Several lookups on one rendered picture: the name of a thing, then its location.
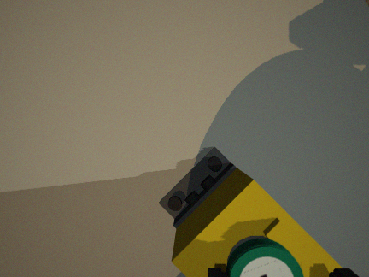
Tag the beige flat mat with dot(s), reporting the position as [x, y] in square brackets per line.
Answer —
[106, 105]

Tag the green screw cap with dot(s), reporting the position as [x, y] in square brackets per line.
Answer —
[262, 258]

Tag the yellow tube rack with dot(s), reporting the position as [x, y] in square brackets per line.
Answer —
[237, 209]

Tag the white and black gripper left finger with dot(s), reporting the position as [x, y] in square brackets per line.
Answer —
[216, 272]

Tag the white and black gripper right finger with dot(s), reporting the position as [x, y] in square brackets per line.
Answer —
[342, 272]

